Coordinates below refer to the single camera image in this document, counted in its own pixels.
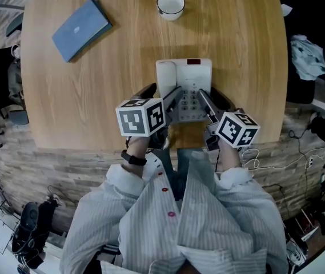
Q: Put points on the wooden table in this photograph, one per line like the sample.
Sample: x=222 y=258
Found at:
x=222 y=53

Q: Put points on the white power strip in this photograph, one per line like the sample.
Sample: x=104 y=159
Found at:
x=310 y=161

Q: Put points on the black bag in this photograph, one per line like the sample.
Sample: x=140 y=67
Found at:
x=28 y=233

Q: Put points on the white telephone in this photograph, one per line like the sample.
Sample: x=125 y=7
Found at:
x=193 y=73

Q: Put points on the striped white shirt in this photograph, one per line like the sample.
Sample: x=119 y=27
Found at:
x=202 y=224

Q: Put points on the blue notebook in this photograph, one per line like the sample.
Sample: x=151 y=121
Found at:
x=79 y=30

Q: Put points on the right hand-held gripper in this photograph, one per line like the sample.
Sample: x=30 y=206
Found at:
x=238 y=128

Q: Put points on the black wristband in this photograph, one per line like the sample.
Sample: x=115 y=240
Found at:
x=133 y=159

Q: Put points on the white enamel mug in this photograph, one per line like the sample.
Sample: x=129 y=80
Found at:
x=170 y=3

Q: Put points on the person's right forearm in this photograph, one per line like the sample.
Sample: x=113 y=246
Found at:
x=229 y=158

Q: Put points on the pale crumpled cloth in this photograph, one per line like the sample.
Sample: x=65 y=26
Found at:
x=308 y=58

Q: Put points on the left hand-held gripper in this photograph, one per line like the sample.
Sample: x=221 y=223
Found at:
x=135 y=118

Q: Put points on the person's left forearm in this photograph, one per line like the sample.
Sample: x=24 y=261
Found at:
x=138 y=153

